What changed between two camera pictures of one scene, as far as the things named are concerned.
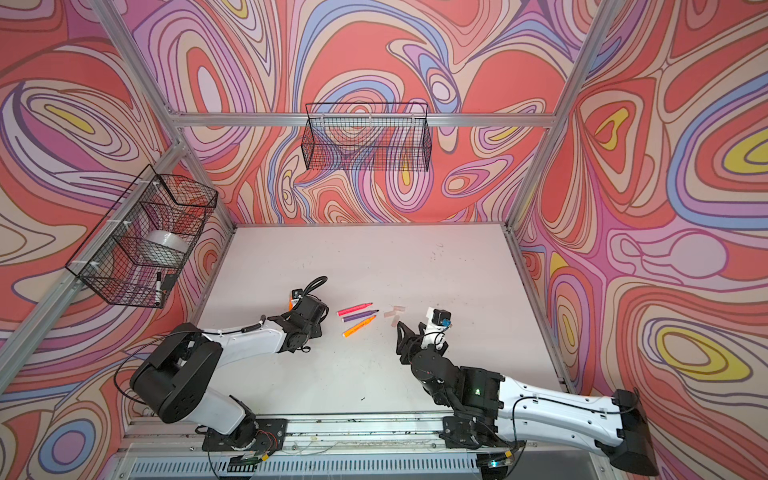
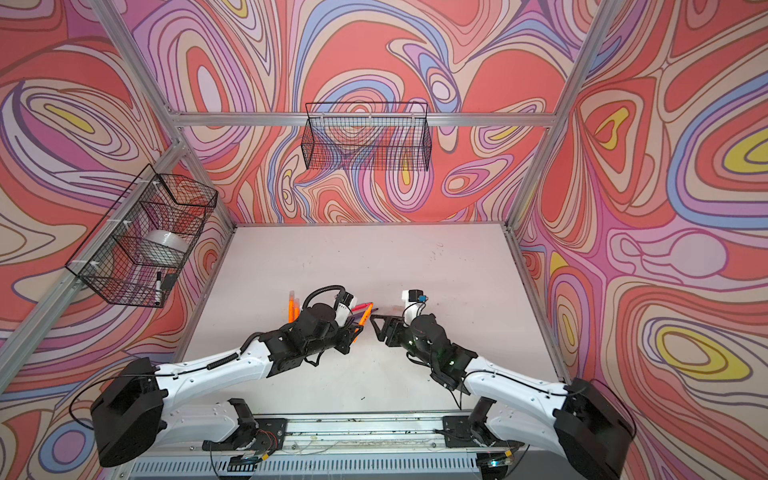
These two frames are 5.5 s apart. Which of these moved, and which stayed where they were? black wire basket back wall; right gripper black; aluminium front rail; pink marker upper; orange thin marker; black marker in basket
Moved: orange thin marker; right gripper black
Stayed: black wire basket back wall; pink marker upper; aluminium front rail; black marker in basket
